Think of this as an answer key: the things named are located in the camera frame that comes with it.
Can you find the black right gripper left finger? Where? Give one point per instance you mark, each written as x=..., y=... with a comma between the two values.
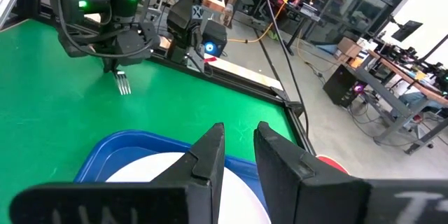
x=189, y=196

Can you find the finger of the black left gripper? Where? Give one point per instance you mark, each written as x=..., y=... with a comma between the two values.
x=107, y=66
x=115, y=66

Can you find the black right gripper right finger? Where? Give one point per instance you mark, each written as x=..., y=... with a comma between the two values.
x=297, y=189

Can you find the silver metal fork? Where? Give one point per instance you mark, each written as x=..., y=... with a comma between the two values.
x=123, y=85

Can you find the red-orange plastic cup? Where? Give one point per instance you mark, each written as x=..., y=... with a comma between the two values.
x=332, y=164

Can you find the white round plate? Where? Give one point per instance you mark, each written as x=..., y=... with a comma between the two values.
x=140, y=171

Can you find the black screen on arm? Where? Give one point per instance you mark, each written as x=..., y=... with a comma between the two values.
x=406, y=29

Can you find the black background robot arm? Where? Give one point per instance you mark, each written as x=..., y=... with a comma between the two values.
x=182, y=14

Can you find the blue plastic tray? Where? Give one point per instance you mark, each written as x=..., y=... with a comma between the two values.
x=115, y=147

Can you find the computer with blue fan light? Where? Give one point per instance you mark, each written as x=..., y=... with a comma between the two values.
x=213, y=47

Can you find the black computer tower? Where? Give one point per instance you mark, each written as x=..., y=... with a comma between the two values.
x=341, y=84

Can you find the grey desk with wooden top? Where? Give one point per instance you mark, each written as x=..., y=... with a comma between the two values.
x=385, y=91

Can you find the cardboard box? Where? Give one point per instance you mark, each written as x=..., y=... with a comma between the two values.
x=348, y=45

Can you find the black desk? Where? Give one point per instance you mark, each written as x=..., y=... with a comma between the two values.
x=304, y=12

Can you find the black table frame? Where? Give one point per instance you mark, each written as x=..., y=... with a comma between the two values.
x=245, y=84

